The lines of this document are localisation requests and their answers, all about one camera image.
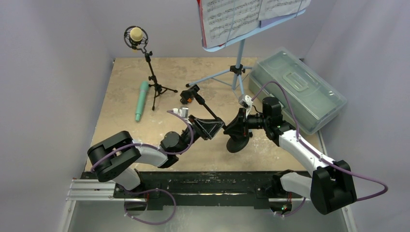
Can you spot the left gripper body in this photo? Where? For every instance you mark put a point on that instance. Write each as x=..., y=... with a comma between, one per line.
x=197, y=133

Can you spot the orange black hex key set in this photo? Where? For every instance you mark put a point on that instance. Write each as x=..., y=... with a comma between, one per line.
x=185, y=101

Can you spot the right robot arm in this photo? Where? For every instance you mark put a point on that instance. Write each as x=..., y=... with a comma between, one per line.
x=328, y=186

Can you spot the blue music stand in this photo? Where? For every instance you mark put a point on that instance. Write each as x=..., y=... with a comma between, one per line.
x=238, y=69

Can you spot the beige condenser microphone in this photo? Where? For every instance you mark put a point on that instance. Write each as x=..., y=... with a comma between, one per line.
x=136, y=38

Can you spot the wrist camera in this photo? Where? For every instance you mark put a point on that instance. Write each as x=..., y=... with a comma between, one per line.
x=181, y=111
x=246, y=102

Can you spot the translucent green storage box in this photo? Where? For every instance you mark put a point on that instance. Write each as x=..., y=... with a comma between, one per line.
x=299, y=89

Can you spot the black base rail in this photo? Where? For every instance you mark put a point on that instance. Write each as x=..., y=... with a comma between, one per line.
x=231, y=188

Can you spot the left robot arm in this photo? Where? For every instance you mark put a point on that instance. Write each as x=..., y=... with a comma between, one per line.
x=112, y=158

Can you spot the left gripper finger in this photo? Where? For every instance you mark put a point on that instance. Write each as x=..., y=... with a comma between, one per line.
x=208, y=132
x=211, y=122

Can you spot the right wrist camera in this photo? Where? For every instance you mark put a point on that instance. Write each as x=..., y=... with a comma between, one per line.
x=246, y=102

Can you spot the sheet music pages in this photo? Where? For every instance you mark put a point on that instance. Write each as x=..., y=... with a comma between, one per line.
x=224, y=22

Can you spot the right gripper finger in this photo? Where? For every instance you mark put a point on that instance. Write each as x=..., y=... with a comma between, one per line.
x=239, y=133
x=239, y=119

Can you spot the black round-base mic stand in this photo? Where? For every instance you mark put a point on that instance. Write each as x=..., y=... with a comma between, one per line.
x=193, y=92

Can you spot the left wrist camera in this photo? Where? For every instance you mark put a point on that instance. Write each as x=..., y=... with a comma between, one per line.
x=181, y=111

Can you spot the teal toy microphone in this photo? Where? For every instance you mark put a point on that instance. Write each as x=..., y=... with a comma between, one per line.
x=143, y=90

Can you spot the black tripod mic stand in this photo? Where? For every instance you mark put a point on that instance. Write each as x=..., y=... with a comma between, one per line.
x=159, y=89

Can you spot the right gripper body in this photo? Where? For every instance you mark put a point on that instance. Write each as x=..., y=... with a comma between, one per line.
x=242, y=122

